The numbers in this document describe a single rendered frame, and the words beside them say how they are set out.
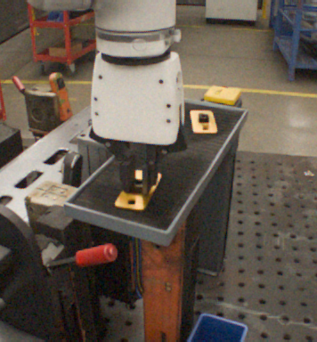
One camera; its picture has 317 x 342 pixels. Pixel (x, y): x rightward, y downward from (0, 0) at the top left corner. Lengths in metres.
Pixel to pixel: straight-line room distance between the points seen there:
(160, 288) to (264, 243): 0.51
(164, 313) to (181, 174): 0.31
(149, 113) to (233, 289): 0.67
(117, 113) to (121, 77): 0.04
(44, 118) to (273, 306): 0.77
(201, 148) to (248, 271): 0.53
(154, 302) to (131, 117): 0.41
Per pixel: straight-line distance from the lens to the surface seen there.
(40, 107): 1.20
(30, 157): 0.99
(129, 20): 0.42
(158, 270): 0.73
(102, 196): 0.54
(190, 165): 0.60
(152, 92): 0.46
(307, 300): 1.07
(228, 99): 0.83
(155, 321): 0.83
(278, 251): 1.18
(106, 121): 0.49
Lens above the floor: 1.47
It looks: 32 degrees down
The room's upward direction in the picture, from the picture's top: straight up
